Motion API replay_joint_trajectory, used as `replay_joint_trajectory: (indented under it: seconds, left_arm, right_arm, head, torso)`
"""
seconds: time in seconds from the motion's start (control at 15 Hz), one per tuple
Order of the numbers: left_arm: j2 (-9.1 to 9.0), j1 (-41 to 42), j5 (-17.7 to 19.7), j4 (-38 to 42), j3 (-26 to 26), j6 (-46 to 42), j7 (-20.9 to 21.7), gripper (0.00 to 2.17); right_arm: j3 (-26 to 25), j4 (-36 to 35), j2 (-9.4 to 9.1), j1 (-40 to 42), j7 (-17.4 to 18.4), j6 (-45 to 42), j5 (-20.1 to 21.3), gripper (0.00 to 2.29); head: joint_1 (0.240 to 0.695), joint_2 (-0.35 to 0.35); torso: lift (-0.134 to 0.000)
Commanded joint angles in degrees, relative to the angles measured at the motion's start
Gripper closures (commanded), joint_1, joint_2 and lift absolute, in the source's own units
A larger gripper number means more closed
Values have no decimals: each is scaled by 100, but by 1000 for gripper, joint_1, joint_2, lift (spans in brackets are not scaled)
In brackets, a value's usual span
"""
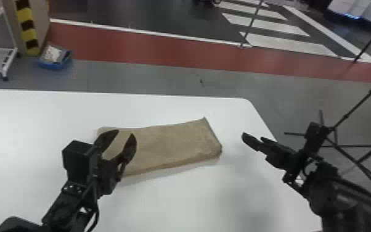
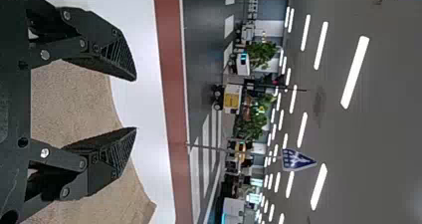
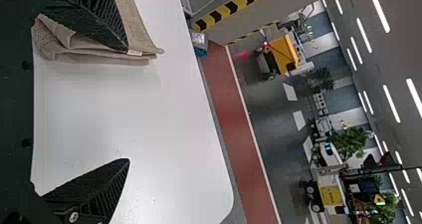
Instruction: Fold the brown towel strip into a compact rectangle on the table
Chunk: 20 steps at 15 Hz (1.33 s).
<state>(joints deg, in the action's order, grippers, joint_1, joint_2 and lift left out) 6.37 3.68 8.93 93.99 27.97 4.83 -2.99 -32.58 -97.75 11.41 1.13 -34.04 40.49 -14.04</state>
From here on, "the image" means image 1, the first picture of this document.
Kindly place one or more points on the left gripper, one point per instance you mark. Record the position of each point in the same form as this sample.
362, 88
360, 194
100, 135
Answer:
106, 176

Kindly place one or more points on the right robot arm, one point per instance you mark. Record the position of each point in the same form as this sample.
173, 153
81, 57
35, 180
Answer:
340, 201

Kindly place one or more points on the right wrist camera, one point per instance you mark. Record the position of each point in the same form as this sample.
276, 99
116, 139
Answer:
315, 136

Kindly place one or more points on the blue basket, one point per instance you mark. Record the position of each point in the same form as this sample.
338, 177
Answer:
54, 57

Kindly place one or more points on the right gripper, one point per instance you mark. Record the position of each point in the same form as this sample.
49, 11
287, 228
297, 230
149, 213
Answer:
284, 160

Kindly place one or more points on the black tripod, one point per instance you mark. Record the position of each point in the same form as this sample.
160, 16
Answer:
350, 152

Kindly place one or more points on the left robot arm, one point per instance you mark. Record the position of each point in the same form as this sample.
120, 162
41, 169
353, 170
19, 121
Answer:
65, 207

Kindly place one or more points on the beige towel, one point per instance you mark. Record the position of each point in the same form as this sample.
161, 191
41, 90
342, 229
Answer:
169, 145

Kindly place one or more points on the yellow black striped post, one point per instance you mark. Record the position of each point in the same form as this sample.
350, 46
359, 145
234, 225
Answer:
27, 26

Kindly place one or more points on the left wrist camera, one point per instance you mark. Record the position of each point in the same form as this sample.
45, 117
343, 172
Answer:
75, 158

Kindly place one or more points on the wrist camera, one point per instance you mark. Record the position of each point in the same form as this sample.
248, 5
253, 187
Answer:
315, 136
75, 158

